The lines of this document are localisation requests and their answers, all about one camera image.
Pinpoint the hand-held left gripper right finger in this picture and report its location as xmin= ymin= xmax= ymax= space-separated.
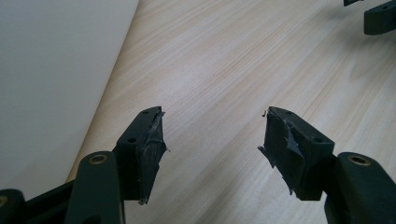
xmin=257 ymin=105 xmax=337 ymax=202

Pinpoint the white plastic storage box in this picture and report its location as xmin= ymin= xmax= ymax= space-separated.
xmin=0 ymin=0 xmax=140 ymax=202

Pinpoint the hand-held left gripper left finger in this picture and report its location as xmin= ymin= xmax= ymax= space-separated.
xmin=112 ymin=105 xmax=171 ymax=205

